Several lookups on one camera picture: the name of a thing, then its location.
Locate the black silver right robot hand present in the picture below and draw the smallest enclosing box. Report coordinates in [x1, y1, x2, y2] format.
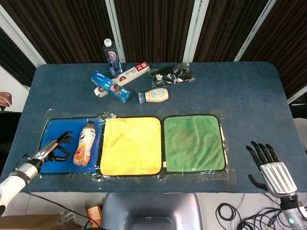
[246, 141, 298, 197]

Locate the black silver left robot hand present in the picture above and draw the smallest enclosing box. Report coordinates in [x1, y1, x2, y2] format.
[32, 131, 74, 166]

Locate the orange drink bottle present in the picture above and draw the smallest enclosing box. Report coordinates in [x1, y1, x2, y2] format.
[73, 121, 97, 166]

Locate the blue cloth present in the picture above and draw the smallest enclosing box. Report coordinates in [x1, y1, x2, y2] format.
[38, 117, 104, 174]

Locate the person hand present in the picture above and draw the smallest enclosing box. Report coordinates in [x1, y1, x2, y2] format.
[0, 92, 13, 107]

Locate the yellow cloth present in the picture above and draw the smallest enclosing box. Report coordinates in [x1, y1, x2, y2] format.
[99, 116, 162, 176]

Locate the green cloth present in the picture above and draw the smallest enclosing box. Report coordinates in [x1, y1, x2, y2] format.
[163, 115, 226, 173]

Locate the clear water bottle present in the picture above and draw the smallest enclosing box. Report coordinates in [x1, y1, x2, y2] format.
[102, 38, 123, 76]

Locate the cream sauce squeeze bottle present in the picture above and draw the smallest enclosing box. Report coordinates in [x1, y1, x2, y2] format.
[137, 88, 169, 104]

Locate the brown cardboard box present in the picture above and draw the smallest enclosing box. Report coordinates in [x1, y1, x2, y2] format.
[0, 214, 83, 230]

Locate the small white cookie box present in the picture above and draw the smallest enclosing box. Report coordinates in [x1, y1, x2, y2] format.
[94, 86, 114, 98]

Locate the orange block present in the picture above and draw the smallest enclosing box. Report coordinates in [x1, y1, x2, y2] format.
[86, 205, 103, 226]

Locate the clear plastic sheet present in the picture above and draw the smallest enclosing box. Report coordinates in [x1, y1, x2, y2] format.
[45, 107, 237, 190]

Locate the blue cookie box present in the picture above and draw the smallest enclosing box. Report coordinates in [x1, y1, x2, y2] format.
[90, 70, 131, 103]

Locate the white red cookie box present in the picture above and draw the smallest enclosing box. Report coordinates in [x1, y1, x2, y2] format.
[111, 62, 151, 87]

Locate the grey robot torso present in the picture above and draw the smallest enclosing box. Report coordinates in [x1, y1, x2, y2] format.
[99, 192, 202, 230]

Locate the black item in plastic bag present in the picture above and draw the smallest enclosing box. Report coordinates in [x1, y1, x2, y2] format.
[148, 62, 196, 88]

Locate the black cable bundle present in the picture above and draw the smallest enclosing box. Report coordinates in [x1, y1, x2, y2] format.
[236, 191, 307, 230]

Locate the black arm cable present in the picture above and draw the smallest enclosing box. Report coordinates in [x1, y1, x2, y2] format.
[13, 154, 102, 229]

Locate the black coiled cable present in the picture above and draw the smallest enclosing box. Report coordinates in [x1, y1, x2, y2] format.
[215, 202, 242, 226]

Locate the white frame post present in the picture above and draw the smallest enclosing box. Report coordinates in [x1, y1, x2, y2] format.
[233, 0, 277, 62]
[0, 4, 47, 68]
[181, 0, 210, 63]
[105, 0, 127, 64]

